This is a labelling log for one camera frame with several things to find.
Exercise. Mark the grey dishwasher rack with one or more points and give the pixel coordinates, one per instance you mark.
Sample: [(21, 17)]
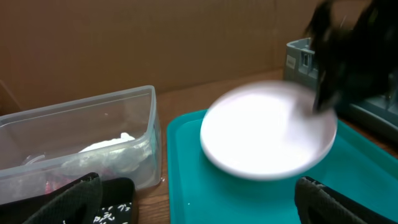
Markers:
[(378, 114)]

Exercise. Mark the teal plastic tray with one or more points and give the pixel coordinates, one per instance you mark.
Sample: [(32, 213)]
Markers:
[(201, 193)]

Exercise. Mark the clear plastic bin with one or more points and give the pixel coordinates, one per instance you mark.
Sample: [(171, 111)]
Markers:
[(35, 143)]

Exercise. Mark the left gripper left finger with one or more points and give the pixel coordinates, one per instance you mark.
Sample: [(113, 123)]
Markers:
[(76, 202)]

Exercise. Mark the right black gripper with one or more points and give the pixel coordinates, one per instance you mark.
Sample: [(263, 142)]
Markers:
[(357, 63)]

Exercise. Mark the large white plate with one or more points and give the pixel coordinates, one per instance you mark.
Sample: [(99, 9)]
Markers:
[(267, 131)]

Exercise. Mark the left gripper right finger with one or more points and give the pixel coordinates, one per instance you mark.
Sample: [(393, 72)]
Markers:
[(317, 203)]

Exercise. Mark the rice grains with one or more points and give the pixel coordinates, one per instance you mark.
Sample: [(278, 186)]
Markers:
[(114, 214)]

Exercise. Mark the black tray bin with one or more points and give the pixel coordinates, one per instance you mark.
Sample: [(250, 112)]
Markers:
[(120, 190)]

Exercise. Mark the white napkin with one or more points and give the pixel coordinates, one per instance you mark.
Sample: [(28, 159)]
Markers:
[(121, 156)]

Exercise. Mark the red sauce packet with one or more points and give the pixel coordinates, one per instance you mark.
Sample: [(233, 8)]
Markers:
[(55, 183)]

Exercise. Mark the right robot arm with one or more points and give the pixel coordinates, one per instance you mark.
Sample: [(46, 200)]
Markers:
[(357, 63)]

